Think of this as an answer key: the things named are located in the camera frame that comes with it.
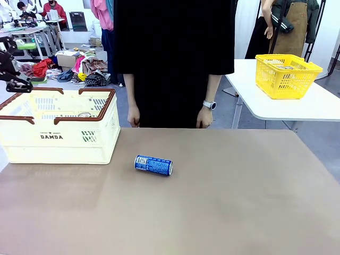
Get red cloth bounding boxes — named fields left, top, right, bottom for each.
left=32, top=58, right=54, bottom=79

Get pink hanging garment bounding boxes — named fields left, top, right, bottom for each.
left=89, top=0, right=115, bottom=32

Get open cardboard box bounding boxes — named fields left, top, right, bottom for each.
left=56, top=50, right=86, bottom=71

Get black sign board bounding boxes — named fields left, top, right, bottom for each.
left=69, top=11, right=89, bottom=32

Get person's left forearm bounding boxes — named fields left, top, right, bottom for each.
left=203, top=73, right=222, bottom=103

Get black stand poles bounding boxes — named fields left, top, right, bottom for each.
left=302, top=0, right=328, bottom=63

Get white side table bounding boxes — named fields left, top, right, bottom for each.
left=225, top=58, right=340, bottom=122

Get mannequin with brown apron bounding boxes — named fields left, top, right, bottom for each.
left=261, top=0, right=320, bottom=58

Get blue hanging garment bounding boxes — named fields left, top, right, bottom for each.
left=101, top=28, right=118, bottom=84

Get person's right hand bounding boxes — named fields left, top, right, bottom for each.
left=126, top=105, right=141, bottom=128

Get person's black dress torso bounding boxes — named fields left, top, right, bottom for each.
left=113, top=0, right=236, bottom=129

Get blue denim cloth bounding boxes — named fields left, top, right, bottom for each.
left=56, top=69, right=75, bottom=83

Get patterned pink cloth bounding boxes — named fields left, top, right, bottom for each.
left=19, top=63, right=36, bottom=78

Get seated person with black hair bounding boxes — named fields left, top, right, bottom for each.
left=15, top=1, right=37, bottom=20

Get person's right forearm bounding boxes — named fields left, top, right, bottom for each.
left=123, top=73, right=137, bottom=107

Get yellow plastic shopping basket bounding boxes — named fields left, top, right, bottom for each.
left=255, top=54, right=324, bottom=100

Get grey background desk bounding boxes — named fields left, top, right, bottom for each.
left=0, top=25, right=66, bottom=61

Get side table metal leg frame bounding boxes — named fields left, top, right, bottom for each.
left=222, top=87, right=244, bottom=130

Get person in red jacket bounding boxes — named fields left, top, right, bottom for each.
left=41, top=0, right=67, bottom=29

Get cream basket with brown rim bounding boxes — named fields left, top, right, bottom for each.
left=0, top=87, right=122, bottom=165

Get colourful clothes pile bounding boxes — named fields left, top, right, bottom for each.
left=75, top=53, right=109, bottom=80

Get person's left hand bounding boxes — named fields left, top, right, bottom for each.
left=195, top=106, right=214, bottom=129

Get blue drink can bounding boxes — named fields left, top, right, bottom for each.
left=134, top=155, right=174, bottom=176

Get black white checkered bag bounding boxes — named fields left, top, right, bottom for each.
left=84, top=72, right=111, bottom=87

